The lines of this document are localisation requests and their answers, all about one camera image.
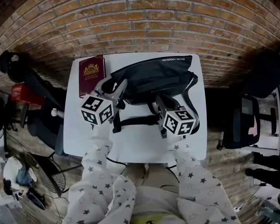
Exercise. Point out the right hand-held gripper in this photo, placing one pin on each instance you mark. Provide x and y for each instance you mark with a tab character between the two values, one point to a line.
178	122

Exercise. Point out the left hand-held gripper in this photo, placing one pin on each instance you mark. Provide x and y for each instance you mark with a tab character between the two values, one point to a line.
96	109

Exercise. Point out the black shoulder bag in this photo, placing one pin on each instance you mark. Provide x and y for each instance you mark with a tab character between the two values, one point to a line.
154	78

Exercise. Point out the person's right forearm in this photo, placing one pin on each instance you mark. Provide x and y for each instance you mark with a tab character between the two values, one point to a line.
198	183

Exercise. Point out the person's left forearm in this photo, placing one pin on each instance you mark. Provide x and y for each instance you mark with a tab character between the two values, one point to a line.
100	171

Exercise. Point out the maroon box with gold crest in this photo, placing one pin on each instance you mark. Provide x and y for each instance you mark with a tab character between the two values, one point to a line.
91	74

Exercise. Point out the person's beige trouser legs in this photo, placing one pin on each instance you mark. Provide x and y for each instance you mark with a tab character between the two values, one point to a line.
151	176

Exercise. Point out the black mesh office chair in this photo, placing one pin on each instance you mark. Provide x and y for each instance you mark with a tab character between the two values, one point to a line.
242	122

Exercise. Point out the red cardboard box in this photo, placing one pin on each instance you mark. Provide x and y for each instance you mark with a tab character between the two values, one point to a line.
22	93

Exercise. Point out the person's pale shirt torso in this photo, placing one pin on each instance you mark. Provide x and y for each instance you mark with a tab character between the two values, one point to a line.
156	204

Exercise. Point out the black round floor fan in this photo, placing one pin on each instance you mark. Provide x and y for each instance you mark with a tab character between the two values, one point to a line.
49	174

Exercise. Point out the grey desk with white top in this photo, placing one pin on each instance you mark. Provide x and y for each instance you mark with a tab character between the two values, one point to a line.
278	115

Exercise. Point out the pile of clothes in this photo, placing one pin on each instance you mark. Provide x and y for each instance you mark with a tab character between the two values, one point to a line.
18	174

